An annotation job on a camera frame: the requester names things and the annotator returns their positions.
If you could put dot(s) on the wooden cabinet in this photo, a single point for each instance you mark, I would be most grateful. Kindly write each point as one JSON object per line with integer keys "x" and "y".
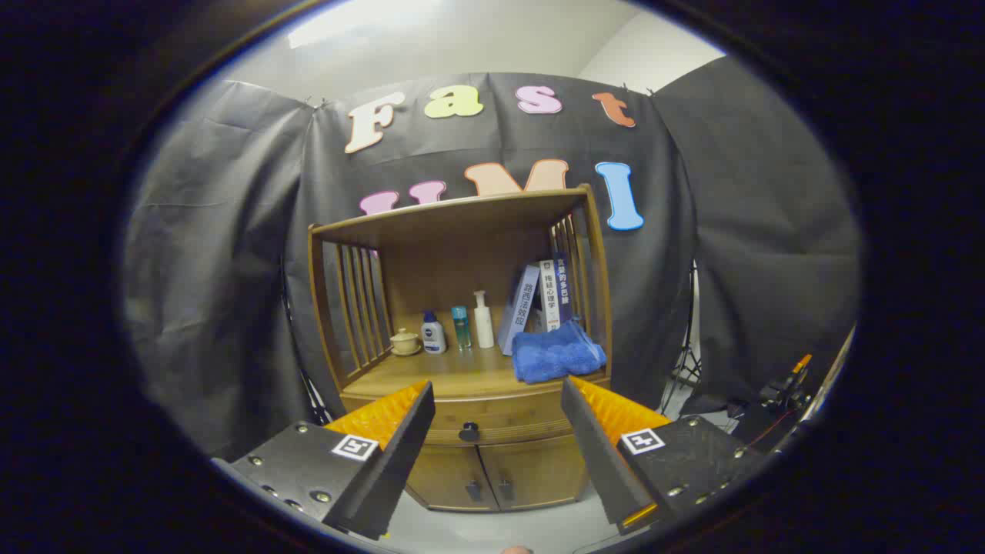
{"x": 462, "y": 261}

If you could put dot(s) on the wooden drawer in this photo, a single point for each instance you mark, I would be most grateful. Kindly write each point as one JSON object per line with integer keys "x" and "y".
{"x": 500, "y": 415}

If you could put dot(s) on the white spine book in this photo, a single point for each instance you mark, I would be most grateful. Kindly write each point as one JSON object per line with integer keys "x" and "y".
{"x": 549, "y": 296}

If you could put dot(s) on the black device with orange tip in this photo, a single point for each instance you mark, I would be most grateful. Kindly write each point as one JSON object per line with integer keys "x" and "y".
{"x": 781, "y": 392}

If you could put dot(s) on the black light stand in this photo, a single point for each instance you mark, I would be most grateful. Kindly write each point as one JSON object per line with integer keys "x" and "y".
{"x": 681, "y": 369}
{"x": 315, "y": 400}

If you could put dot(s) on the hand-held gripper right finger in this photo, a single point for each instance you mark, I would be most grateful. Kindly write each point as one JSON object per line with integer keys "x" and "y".
{"x": 596, "y": 462}

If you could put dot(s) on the wooden cabinet door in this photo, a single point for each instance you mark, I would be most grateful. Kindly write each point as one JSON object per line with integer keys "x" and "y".
{"x": 539, "y": 469}
{"x": 446, "y": 477}

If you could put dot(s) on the clear blue toner bottle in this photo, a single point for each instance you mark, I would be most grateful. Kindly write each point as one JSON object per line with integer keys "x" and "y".
{"x": 461, "y": 327}

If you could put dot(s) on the cream lidded teacup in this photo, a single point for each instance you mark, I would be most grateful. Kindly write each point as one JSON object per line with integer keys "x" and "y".
{"x": 404, "y": 342}

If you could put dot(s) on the lavender book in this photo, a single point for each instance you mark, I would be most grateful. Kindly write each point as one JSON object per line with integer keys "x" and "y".
{"x": 519, "y": 308}

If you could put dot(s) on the white pump bottle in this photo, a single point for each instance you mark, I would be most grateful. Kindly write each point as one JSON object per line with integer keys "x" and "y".
{"x": 483, "y": 323}

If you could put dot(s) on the white lotion bottle blue cap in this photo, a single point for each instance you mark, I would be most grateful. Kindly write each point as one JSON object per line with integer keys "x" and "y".
{"x": 433, "y": 335}

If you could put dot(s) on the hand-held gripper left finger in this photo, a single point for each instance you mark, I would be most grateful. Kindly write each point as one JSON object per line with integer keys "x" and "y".
{"x": 400, "y": 462}

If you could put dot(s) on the blue folded towel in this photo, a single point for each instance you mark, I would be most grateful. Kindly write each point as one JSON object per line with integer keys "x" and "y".
{"x": 558, "y": 354}

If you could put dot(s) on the wooden countertop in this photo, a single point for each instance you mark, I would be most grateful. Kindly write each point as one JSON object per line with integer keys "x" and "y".
{"x": 446, "y": 373}

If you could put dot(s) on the dark blue book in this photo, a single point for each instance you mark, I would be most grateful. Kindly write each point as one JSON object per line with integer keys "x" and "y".
{"x": 563, "y": 285}

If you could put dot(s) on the black drawer knob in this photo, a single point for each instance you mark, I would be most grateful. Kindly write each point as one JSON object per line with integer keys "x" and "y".
{"x": 469, "y": 432}

